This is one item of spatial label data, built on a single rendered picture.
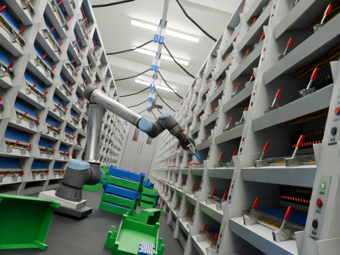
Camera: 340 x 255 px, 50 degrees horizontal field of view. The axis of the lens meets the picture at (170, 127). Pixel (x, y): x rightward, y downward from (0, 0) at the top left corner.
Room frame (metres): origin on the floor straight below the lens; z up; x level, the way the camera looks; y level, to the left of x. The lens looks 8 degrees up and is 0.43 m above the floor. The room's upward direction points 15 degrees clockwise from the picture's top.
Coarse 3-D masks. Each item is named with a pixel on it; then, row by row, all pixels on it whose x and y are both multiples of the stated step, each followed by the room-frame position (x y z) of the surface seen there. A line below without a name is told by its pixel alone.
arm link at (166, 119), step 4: (168, 112) 2.57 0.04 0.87; (160, 116) 2.55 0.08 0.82; (164, 116) 2.54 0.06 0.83; (168, 116) 2.55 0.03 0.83; (172, 116) 2.57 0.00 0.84; (160, 120) 2.57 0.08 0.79; (164, 120) 2.55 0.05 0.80; (168, 120) 2.55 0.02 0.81; (172, 120) 2.56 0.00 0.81; (164, 124) 2.56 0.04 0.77; (168, 124) 2.56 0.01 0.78; (172, 124) 2.56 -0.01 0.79; (176, 124) 2.56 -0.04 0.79; (164, 128) 2.58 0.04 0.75; (168, 128) 2.57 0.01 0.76; (172, 128) 2.56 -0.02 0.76
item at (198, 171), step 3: (192, 162) 2.77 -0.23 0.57; (195, 162) 2.78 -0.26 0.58; (198, 162) 2.78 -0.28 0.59; (201, 162) 2.78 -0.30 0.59; (204, 162) 2.17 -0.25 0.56; (192, 165) 2.77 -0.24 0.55; (204, 165) 2.17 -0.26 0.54; (192, 168) 2.78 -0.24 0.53; (198, 168) 2.48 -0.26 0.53; (204, 168) 2.17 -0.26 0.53; (192, 171) 2.71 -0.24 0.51; (195, 171) 2.56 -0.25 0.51; (198, 171) 2.42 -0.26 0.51; (201, 171) 2.30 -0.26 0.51; (192, 174) 2.73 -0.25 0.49; (195, 174) 2.58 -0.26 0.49; (198, 174) 2.44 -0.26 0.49; (201, 174) 2.31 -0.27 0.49
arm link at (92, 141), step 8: (96, 104) 2.76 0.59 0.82; (96, 112) 2.76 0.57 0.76; (88, 120) 2.78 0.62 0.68; (96, 120) 2.76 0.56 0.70; (88, 128) 2.77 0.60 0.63; (96, 128) 2.76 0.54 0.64; (88, 136) 2.76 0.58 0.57; (96, 136) 2.76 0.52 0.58; (88, 144) 2.75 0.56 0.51; (96, 144) 2.76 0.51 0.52; (88, 152) 2.75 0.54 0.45; (96, 152) 2.77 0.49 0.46; (88, 160) 2.73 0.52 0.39; (96, 160) 2.76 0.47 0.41; (96, 168) 2.75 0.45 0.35; (96, 176) 2.75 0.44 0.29; (88, 184) 2.74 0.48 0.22; (96, 184) 2.83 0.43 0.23
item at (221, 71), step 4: (232, 52) 2.21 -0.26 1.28; (224, 60) 2.59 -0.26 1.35; (228, 60) 2.33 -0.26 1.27; (224, 64) 2.45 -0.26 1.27; (228, 64) 2.35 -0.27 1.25; (216, 68) 2.77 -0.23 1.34; (220, 68) 2.57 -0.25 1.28; (224, 68) 2.46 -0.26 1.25; (228, 68) 2.59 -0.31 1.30; (216, 72) 2.71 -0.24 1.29; (220, 72) 2.59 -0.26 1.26; (224, 72) 2.70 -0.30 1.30; (216, 76) 2.73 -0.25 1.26
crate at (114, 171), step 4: (112, 168) 3.30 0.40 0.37; (116, 168) 3.50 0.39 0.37; (112, 172) 3.30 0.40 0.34; (116, 172) 3.30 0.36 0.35; (120, 172) 3.30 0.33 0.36; (124, 172) 3.29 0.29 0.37; (128, 172) 3.29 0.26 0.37; (120, 176) 3.30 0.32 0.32; (124, 176) 3.29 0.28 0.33; (128, 176) 3.29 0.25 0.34; (132, 176) 3.29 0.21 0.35; (136, 176) 3.28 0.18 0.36; (140, 176) 3.28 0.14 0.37; (144, 176) 3.45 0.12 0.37; (136, 180) 3.28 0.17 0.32; (140, 180) 3.28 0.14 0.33
